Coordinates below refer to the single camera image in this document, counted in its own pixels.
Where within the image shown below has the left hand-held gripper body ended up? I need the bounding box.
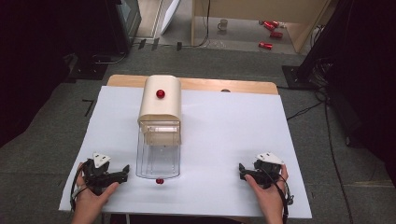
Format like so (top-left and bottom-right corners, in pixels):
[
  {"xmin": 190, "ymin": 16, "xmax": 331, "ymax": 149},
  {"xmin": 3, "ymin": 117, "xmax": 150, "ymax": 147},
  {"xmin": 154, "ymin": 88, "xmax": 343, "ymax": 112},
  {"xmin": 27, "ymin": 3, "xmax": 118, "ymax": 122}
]
[{"xmin": 82, "ymin": 152, "xmax": 121, "ymax": 196}]

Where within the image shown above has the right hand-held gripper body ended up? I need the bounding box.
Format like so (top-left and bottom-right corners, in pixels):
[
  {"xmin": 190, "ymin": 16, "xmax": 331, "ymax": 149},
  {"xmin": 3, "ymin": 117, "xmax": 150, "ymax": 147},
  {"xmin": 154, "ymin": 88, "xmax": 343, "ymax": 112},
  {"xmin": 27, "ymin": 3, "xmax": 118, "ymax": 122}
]
[{"xmin": 244, "ymin": 151, "xmax": 286, "ymax": 190}]

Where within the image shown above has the person's left hand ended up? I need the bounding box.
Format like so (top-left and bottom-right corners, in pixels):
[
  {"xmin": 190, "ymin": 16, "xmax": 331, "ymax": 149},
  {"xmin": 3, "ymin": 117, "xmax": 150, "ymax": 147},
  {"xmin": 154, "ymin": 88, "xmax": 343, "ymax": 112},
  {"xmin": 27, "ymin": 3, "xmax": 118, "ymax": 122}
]
[{"xmin": 75, "ymin": 161, "xmax": 120, "ymax": 217}]

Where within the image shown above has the person's right hand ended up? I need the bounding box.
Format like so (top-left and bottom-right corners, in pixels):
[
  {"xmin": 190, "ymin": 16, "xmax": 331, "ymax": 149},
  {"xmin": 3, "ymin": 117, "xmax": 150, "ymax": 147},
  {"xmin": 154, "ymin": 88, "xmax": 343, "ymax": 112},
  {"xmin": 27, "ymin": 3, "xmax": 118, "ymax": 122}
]
[{"xmin": 244, "ymin": 163, "xmax": 290, "ymax": 216}]

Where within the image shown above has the white paper sheet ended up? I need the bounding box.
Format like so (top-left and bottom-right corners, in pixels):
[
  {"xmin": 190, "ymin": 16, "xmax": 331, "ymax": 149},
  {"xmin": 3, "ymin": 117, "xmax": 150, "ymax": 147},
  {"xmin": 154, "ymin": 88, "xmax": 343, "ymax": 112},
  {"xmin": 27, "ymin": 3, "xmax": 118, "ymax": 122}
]
[{"xmin": 58, "ymin": 85, "xmax": 313, "ymax": 219}]

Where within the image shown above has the clear drawer with red knob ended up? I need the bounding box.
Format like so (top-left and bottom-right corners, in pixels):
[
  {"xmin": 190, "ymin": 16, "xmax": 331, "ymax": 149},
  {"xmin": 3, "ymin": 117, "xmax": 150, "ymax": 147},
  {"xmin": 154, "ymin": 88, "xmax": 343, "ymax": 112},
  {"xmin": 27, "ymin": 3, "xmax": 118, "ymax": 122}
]
[{"xmin": 135, "ymin": 119, "xmax": 182, "ymax": 186}]

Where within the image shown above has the cream box with red knob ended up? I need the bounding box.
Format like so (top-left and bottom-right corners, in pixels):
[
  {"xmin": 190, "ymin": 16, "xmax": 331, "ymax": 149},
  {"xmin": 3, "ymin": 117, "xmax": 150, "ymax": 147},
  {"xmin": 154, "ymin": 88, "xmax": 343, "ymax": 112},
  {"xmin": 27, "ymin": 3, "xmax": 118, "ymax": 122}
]
[{"xmin": 136, "ymin": 74, "xmax": 183, "ymax": 147}]

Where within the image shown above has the wooden table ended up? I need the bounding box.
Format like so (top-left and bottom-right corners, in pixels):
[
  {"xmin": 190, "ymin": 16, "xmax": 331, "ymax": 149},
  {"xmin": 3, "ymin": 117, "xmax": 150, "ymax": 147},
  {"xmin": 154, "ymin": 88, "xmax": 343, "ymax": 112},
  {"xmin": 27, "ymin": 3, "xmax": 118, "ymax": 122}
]
[{"xmin": 106, "ymin": 74, "xmax": 279, "ymax": 96}]

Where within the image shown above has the black stand base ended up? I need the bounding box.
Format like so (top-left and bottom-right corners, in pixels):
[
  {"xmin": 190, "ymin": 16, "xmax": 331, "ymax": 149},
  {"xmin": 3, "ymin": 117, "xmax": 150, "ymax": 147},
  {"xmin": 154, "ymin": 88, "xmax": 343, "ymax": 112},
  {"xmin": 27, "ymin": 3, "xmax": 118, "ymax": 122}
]
[{"xmin": 281, "ymin": 64, "xmax": 316, "ymax": 91}]

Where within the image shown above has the black floor plate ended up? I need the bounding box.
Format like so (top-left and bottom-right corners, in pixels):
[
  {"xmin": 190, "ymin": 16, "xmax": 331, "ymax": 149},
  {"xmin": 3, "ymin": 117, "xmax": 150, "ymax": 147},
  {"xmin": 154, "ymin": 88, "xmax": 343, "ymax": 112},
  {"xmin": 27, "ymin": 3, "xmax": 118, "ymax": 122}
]
[{"xmin": 66, "ymin": 61, "xmax": 108, "ymax": 81}]

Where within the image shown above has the dark curtain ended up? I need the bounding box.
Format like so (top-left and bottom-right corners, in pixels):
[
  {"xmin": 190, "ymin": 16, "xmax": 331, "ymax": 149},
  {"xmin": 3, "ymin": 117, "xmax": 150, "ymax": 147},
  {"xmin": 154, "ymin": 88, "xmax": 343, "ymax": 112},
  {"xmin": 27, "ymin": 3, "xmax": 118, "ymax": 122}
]
[
  {"xmin": 0, "ymin": 0, "xmax": 110, "ymax": 148},
  {"xmin": 297, "ymin": 0, "xmax": 396, "ymax": 189}
]

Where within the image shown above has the dark cabinet with glass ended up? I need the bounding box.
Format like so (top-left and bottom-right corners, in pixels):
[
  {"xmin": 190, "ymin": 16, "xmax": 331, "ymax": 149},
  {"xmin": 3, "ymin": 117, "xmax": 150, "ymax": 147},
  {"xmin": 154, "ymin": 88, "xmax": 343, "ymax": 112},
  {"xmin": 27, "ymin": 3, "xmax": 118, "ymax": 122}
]
[{"xmin": 105, "ymin": 0, "xmax": 143, "ymax": 54}]

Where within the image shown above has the white board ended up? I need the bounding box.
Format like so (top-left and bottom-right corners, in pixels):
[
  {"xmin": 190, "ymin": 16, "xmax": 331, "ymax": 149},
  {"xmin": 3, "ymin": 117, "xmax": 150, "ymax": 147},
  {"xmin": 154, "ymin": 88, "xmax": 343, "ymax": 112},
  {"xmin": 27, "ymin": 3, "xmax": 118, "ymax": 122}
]
[{"xmin": 160, "ymin": 0, "xmax": 182, "ymax": 36}]

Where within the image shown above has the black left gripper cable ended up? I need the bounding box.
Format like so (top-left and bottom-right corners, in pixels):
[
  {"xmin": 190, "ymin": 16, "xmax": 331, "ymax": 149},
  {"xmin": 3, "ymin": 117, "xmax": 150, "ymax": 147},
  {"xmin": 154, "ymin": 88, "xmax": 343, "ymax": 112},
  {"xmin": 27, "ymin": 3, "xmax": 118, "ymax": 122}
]
[{"xmin": 69, "ymin": 162, "xmax": 88, "ymax": 213}]

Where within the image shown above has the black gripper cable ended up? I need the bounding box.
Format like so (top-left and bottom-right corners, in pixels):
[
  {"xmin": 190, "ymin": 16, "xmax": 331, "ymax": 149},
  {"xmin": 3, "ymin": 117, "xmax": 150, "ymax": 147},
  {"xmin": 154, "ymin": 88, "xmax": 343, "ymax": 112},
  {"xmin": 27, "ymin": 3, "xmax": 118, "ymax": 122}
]
[
  {"xmin": 69, "ymin": 162, "xmax": 88, "ymax": 213},
  {"xmin": 264, "ymin": 167, "xmax": 295, "ymax": 224}
]

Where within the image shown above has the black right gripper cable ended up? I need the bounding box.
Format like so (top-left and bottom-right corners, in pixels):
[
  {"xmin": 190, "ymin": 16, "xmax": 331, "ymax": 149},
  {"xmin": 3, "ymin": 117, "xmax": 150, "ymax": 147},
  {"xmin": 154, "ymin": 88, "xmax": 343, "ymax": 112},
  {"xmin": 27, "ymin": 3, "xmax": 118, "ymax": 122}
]
[{"xmin": 264, "ymin": 167, "xmax": 295, "ymax": 224}]

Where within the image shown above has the long black floor cable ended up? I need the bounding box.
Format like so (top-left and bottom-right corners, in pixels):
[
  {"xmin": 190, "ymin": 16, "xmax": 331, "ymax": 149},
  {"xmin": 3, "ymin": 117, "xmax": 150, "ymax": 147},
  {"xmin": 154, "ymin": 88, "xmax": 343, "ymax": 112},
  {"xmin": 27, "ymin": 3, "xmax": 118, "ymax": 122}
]
[{"xmin": 313, "ymin": 87, "xmax": 355, "ymax": 224}]

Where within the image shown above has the black curved floor cable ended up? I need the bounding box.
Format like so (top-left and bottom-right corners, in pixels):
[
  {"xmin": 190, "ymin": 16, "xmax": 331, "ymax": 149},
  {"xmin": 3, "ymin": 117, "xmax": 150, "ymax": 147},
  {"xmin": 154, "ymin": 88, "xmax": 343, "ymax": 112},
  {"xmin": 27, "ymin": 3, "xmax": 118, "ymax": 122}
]
[{"xmin": 91, "ymin": 50, "xmax": 129, "ymax": 65}]

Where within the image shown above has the black hanging cable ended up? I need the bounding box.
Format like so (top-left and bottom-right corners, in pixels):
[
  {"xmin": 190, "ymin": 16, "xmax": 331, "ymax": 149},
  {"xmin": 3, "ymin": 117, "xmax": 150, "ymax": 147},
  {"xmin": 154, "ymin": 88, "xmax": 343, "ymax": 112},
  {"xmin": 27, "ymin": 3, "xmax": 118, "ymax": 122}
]
[{"xmin": 181, "ymin": 0, "xmax": 212, "ymax": 49}]

